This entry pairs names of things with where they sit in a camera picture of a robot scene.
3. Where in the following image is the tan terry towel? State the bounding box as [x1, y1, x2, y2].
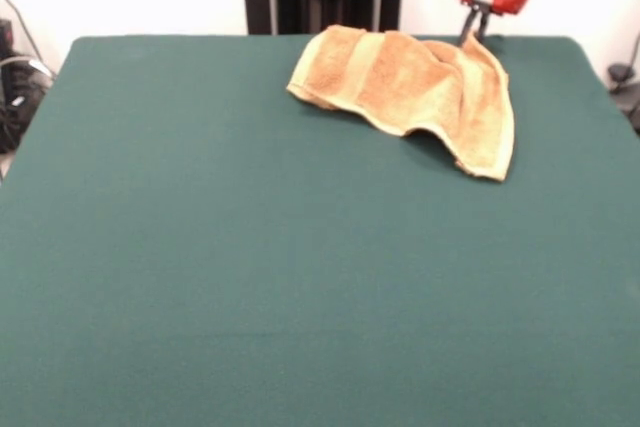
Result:
[285, 24, 516, 183]

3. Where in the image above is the grey office chair base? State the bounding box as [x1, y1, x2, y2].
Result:
[607, 31, 640, 136]

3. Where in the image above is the dark green table cloth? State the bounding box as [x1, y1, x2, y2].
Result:
[0, 35, 640, 427]

